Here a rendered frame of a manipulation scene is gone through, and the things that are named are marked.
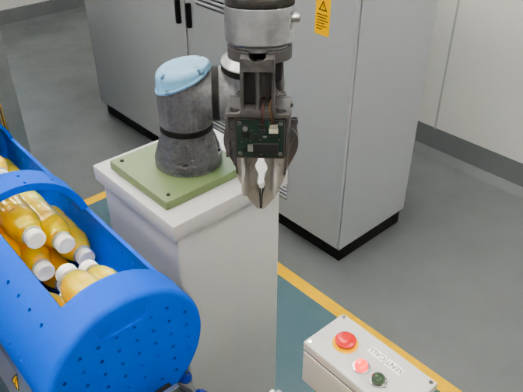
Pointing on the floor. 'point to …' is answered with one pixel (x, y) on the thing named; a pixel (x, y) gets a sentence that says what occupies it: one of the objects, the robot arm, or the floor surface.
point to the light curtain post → (10, 103)
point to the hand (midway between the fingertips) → (261, 195)
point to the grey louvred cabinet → (400, 145)
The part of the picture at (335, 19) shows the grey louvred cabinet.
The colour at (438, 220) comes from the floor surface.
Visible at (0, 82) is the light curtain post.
